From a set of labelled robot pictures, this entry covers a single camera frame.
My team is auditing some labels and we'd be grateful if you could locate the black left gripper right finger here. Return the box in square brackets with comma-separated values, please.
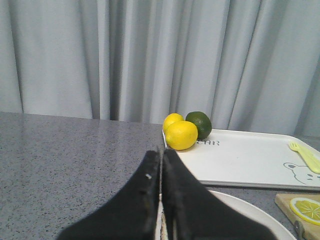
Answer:
[162, 149, 276, 240]

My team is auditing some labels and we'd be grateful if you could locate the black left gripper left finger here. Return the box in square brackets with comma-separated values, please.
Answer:
[57, 150, 160, 240]

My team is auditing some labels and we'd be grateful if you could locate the white round plate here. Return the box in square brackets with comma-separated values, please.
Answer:
[154, 189, 297, 240]

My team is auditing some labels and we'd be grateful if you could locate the white rectangular bear tray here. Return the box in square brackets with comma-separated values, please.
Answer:
[177, 129, 320, 191]

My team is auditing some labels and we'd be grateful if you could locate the green lime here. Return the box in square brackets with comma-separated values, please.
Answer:
[185, 111, 212, 140]

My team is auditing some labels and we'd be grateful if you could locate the yellow lemon slice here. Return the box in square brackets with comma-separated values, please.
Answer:
[289, 197, 320, 226]

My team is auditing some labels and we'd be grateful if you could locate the wooden cutting board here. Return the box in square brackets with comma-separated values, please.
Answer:
[274, 193, 320, 240]

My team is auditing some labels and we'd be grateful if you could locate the grey curtain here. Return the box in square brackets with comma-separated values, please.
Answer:
[0, 0, 320, 137]

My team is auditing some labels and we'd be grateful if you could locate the metal cutting board handle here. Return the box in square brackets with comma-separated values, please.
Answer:
[294, 220, 305, 240]

